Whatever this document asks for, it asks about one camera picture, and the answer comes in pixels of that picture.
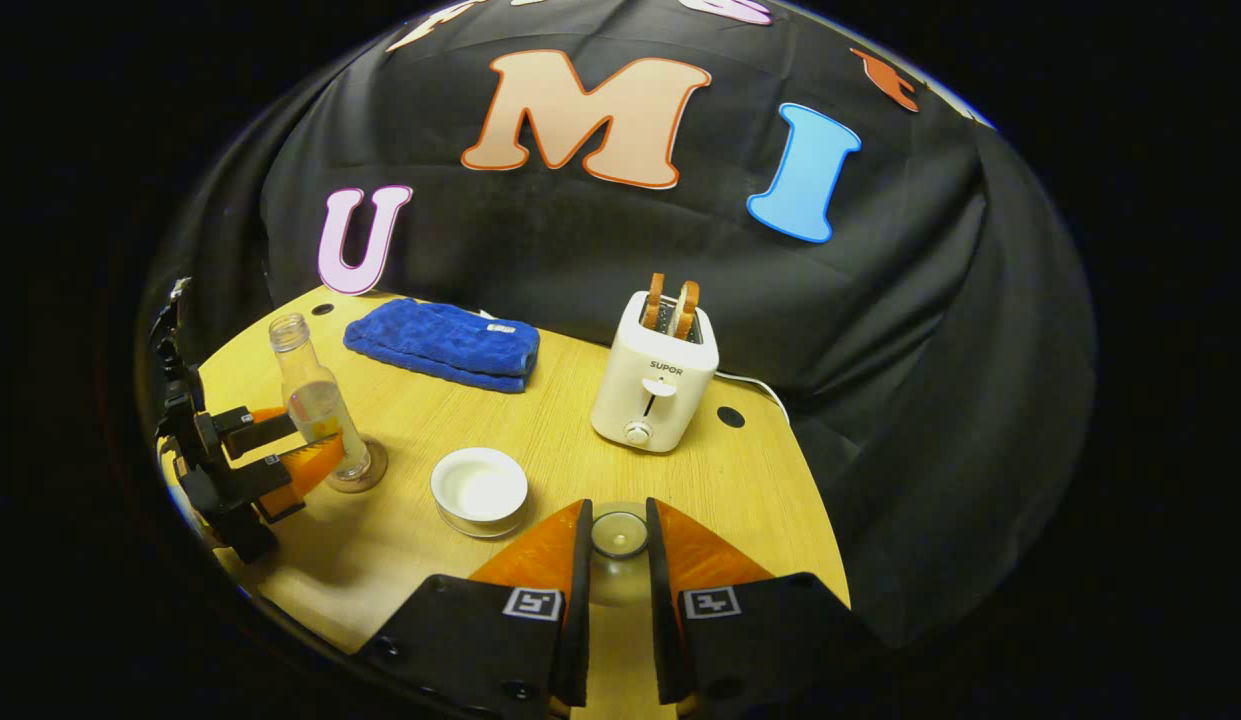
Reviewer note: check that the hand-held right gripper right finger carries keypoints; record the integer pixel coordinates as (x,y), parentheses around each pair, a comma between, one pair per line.
(662,610)

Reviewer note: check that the round cork coaster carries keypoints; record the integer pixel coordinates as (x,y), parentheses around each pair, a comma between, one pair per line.
(375,478)

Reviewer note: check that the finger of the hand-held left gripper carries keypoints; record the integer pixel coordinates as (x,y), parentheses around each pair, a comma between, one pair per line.
(310,468)
(255,428)

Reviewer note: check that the white teacup lid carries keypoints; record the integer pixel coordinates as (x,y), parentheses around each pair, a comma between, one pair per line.
(620,535)

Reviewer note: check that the black backdrop cloth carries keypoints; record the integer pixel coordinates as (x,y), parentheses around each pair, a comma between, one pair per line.
(580,260)

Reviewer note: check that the white teacup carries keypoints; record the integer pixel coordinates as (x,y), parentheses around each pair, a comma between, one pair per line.
(478,490)

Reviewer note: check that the toasted bread slice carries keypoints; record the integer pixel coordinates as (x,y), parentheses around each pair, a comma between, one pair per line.
(655,298)
(687,310)

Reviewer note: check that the clear water bottle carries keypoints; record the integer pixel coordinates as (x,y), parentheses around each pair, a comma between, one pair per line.
(320,400)

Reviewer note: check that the white teacup saucer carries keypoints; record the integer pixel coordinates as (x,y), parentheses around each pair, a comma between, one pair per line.
(485,533)

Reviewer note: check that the blue towel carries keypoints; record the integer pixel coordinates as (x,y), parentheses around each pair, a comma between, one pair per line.
(440,345)

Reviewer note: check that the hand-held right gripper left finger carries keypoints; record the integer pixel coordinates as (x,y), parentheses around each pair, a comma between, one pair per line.
(575,610)

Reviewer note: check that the white toaster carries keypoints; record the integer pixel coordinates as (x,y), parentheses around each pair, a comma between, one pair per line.
(655,390)

